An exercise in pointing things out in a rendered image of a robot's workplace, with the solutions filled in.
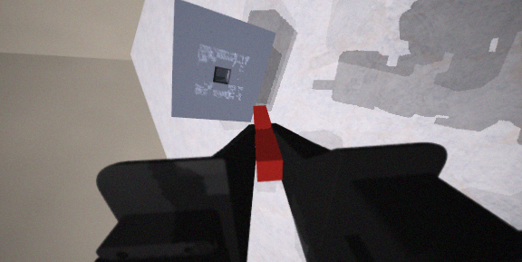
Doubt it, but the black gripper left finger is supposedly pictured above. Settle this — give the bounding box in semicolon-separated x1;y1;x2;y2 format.
96;124;256;262

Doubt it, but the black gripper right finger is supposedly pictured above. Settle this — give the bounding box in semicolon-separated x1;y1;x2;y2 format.
271;123;448;262

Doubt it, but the blue-grey sloped panel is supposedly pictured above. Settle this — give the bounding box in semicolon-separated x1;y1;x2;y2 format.
171;0;276;122

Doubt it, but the red rectangular block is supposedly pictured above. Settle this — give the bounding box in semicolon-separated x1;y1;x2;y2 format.
253;105;283;182

